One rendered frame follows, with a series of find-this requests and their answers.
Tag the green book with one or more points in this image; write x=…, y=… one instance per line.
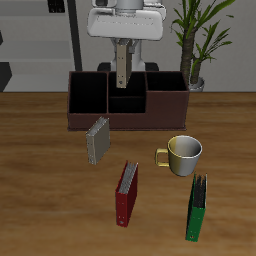
x=196, y=213

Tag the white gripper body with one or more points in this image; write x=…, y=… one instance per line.
x=125, y=25

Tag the dark brown desk caddy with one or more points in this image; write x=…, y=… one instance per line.
x=165, y=106

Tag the green pot plant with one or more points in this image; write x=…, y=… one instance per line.
x=187, y=50

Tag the black items on shelf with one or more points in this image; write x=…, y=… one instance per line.
x=56, y=6

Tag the red book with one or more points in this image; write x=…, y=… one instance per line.
x=126, y=200

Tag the black block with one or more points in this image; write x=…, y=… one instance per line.
x=4, y=76

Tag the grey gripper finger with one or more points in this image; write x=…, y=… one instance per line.
x=131, y=46

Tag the white and yellow mug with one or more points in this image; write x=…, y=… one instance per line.
x=183, y=160

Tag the black vertical post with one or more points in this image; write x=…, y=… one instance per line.
x=75, y=33

